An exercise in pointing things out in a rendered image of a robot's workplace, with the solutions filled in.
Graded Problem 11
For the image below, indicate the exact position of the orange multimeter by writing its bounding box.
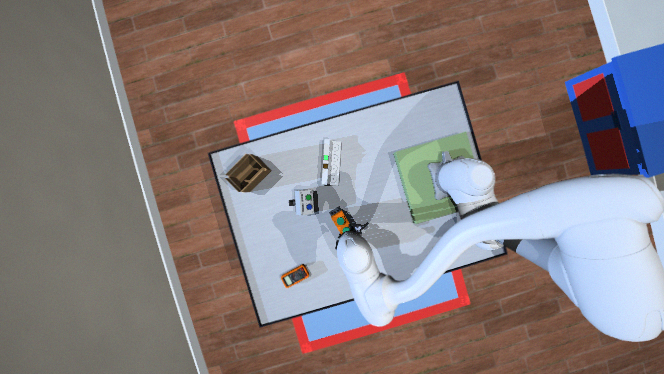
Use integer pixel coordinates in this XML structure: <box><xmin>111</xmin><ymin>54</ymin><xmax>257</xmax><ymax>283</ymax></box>
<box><xmin>281</xmin><ymin>264</ymin><xmax>309</xmax><ymax>288</ymax></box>

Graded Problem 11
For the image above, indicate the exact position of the brown cardboard box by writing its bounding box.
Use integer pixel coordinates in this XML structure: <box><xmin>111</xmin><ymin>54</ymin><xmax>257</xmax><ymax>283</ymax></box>
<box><xmin>225</xmin><ymin>154</ymin><xmax>271</xmax><ymax>193</ymax></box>

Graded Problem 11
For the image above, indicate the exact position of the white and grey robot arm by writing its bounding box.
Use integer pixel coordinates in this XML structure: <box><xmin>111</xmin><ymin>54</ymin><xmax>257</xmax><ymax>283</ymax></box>
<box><xmin>337</xmin><ymin>151</ymin><xmax>664</xmax><ymax>342</ymax></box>

